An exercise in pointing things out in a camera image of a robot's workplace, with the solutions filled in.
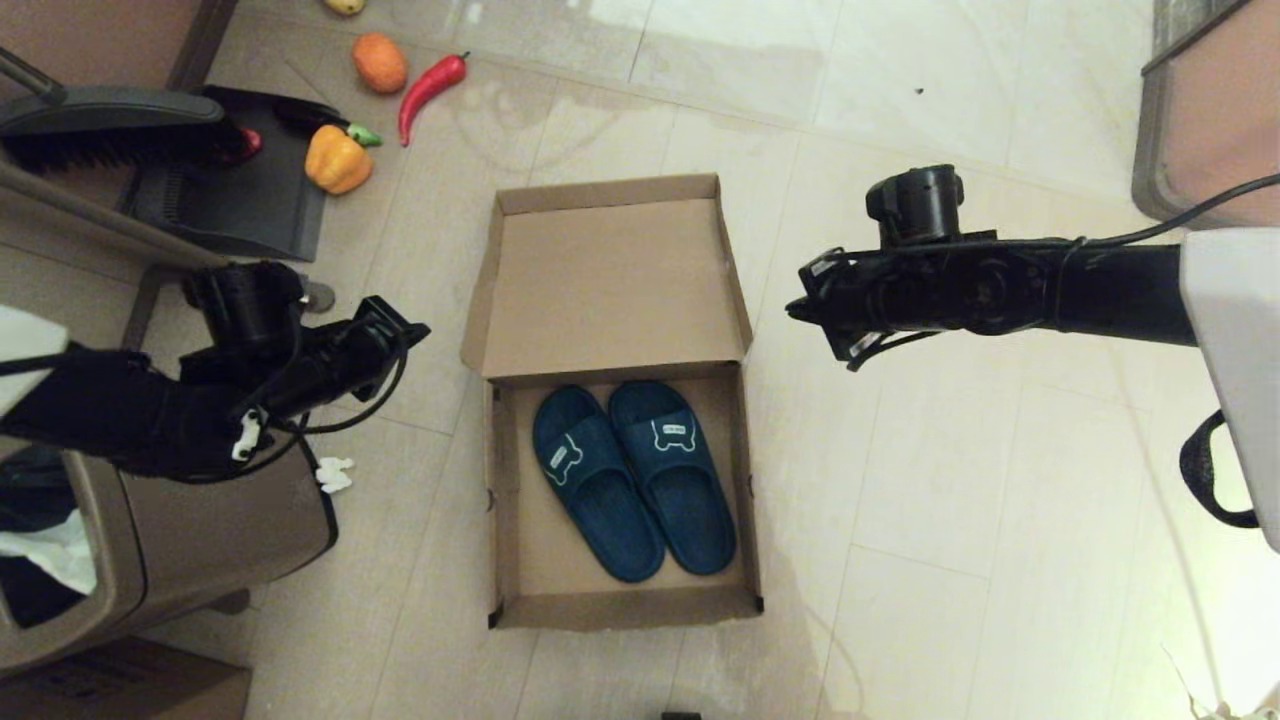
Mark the brown cardboard shoe box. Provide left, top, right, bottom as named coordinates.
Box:
left=460, top=174, right=764, bottom=631

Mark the dark blue rubber slipper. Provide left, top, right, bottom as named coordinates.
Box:
left=608, top=379, right=739, bottom=577
left=532, top=386, right=667, bottom=584

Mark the black dustpan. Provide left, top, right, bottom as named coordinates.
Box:
left=128, top=87, right=351, bottom=263

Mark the orange toy bell pepper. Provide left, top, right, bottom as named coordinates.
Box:
left=305, top=125, right=375, bottom=197

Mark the brown trash bin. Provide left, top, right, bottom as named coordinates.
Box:
left=0, top=440, right=339, bottom=673

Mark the dark toy eggplant green stem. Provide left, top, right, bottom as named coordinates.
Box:
left=272, top=100, right=385, bottom=149

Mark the red toy chili pepper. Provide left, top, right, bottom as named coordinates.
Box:
left=398, top=54, right=471, bottom=149

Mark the orange toy fruit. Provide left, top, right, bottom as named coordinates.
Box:
left=351, top=33, right=409, bottom=96

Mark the black broom brush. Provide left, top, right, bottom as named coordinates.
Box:
left=0, top=45, right=242, bottom=177

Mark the white tissue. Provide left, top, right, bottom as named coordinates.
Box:
left=0, top=508, right=99, bottom=595

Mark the black bin liner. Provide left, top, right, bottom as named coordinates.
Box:
left=0, top=445, right=101, bottom=629

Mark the closed brown cardboard carton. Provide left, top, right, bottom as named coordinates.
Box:
left=0, top=640, right=253, bottom=720

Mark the white crumpled plastic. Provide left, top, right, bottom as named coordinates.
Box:
left=1160, top=645, right=1246, bottom=720

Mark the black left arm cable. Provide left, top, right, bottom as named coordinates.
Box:
left=240, top=328, right=413, bottom=483

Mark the brown metal tube frame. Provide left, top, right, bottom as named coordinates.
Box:
left=0, top=158, right=337, bottom=336

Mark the black strap loop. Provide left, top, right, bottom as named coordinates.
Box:
left=1180, top=410, right=1259, bottom=529

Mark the brown table with grey frame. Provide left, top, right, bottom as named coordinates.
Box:
left=0, top=0, right=243, bottom=106
left=1130, top=0, right=1280, bottom=231

